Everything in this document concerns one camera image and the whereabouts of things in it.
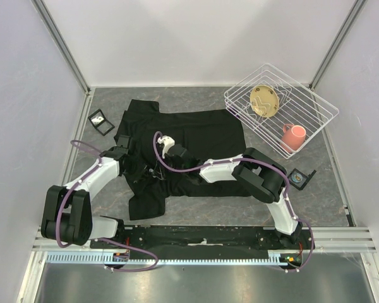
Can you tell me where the black t-shirt garment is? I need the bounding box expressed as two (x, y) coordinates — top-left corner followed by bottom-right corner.
(116, 100), (250, 220)

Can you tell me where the white portrait round brooch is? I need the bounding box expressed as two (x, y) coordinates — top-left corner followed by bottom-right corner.
(291, 174), (302, 182)

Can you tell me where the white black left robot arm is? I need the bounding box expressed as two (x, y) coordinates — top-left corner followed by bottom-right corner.
(40, 135), (144, 248)

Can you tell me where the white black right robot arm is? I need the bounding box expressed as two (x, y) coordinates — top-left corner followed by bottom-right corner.
(162, 145), (303, 249)

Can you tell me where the open black box left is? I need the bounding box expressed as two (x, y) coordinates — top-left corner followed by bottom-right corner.
(88, 109), (115, 136)

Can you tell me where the open black box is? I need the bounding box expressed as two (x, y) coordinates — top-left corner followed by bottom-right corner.
(88, 109), (115, 136)
(287, 168), (316, 191)

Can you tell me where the yellow patterned plate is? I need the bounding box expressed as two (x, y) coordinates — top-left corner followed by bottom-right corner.
(250, 85), (279, 118)

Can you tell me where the pink ceramic mug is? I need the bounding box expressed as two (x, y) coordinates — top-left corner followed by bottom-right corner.
(280, 124), (306, 153)

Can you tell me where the open black box right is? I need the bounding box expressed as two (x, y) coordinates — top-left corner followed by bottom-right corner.
(287, 168), (316, 191)

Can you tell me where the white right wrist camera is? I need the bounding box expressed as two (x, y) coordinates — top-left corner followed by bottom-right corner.
(157, 136), (175, 158)

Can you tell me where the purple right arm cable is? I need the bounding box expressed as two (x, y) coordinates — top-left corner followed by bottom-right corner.
(153, 131), (315, 274)

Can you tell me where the white wire dish rack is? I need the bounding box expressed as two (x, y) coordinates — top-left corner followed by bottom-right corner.
(224, 63), (339, 159)

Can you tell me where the slotted cable duct rail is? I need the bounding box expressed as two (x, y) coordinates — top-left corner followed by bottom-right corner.
(46, 251), (287, 266)

